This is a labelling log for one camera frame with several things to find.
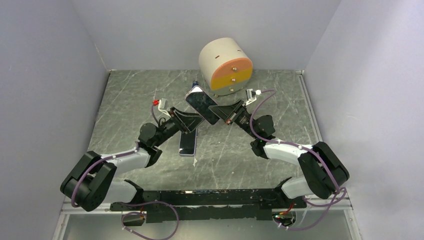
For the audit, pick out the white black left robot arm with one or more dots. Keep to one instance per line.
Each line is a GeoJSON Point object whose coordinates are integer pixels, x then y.
{"type": "Point", "coordinates": [90, 182]}

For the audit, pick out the blue black stapler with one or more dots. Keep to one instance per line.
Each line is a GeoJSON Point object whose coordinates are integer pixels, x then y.
{"type": "Point", "coordinates": [195, 82]}

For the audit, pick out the black base bar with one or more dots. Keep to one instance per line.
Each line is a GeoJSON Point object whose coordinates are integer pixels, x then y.
{"type": "Point", "coordinates": [257, 203]}

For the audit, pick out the round beige drawer cabinet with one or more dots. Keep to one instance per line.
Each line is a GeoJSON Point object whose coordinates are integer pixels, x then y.
{"type": "Point", "coordinates": [225, 66]}

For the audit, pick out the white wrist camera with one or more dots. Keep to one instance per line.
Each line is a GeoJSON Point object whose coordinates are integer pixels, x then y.
{"type": "Point", "coordinates": [161, 105]}
{"type": "Point", "coordinates": [251, 95]}

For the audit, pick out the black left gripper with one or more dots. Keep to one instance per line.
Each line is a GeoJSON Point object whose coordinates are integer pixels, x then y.
{"type": "Point", "coordinates": [185, 122]}

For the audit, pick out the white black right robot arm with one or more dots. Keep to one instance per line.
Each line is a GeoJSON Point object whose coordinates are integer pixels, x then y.
{"type": "Point", "coordinates": [323, 173]}

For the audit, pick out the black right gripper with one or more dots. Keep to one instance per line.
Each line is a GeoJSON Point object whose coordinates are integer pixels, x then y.
{"type": "Point", "coordinates": [229, 113]}

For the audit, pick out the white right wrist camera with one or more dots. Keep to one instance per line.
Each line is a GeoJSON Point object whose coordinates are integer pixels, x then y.
{"type": "Point", "coordinates": [251, 95]}

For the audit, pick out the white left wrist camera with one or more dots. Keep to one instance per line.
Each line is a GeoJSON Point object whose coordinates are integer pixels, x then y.
{"type": "Point", "coordinates": [161, 105]}

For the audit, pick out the phone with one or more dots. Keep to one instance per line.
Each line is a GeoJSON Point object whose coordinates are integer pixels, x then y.
{"type": "Point", "coordinates": [187, 144]}
{"type": "Point", "coordinates": [200, 101]}

